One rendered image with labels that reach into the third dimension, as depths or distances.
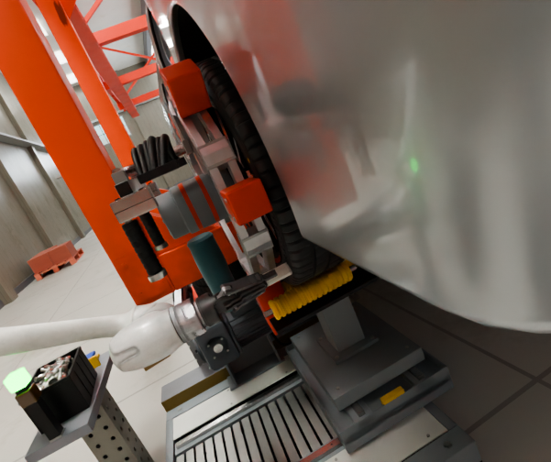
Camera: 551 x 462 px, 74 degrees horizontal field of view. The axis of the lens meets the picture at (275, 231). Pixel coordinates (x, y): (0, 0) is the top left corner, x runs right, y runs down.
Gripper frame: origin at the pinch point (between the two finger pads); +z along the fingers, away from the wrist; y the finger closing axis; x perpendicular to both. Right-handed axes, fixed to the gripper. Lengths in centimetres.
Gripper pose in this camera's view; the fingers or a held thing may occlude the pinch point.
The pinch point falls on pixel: (277, 274)
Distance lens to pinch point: 90.7
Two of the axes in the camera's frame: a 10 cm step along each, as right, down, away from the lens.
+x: -4.6, -7.4, 4.9
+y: -0.8, -5.1, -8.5
